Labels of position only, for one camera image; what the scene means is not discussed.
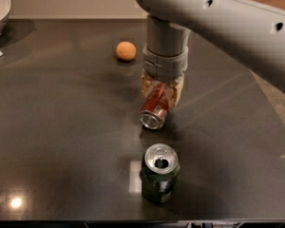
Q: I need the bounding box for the red coke can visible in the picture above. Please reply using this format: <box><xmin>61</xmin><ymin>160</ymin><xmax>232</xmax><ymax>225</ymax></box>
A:
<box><xmin>140</xmin><ymin>83</ymin><xmax>168</xmax><ymax>130</ymax></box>

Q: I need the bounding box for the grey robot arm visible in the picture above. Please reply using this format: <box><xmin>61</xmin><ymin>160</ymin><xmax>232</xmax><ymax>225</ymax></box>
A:
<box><xmin>136</xmin><ymin>0</ymin><xmax>285</xmax><ymax>108</ymax></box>

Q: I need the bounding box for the green soda can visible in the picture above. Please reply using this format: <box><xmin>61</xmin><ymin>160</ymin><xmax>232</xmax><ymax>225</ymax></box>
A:
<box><xmin>141</xmin><ymin>143</ymin><xmax>181</xmax><ymax>204</ymax></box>

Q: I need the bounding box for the orange fruit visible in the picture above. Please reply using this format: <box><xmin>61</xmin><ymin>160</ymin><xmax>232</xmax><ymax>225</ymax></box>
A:
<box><xmin>116</xmin><ymin>41</ymin><xmax>136</xmax><ymax>62</ymax></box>

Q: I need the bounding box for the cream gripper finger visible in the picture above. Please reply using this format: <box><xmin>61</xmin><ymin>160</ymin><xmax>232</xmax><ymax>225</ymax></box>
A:
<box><xmin>167</xmin><ymin>75</ymin><xmax>184</xmax><ymax>111</ymax></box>
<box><xmin>141</xmin><ymin>70</ymin><xmax>158</xmax><ymax>98</ymax></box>

